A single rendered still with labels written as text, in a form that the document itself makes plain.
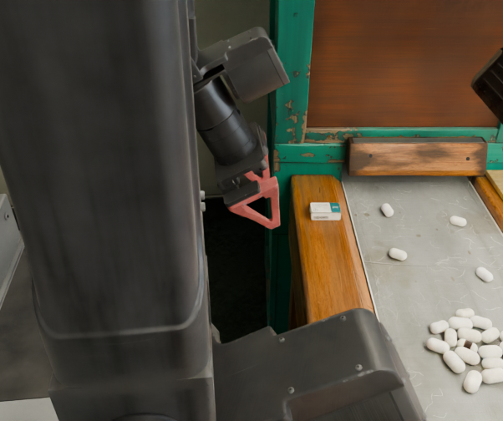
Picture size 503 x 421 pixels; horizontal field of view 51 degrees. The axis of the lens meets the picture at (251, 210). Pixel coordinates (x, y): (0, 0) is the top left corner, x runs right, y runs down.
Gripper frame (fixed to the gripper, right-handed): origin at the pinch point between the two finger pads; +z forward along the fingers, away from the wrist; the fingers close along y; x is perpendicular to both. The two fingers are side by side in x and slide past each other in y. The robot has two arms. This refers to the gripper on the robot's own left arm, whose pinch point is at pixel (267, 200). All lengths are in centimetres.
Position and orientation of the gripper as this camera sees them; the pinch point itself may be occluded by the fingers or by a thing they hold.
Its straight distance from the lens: 71.4
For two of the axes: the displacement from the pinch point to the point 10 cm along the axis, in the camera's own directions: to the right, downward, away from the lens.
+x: -8.9, 4.2, 2.0
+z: 4.5, 6.9, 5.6
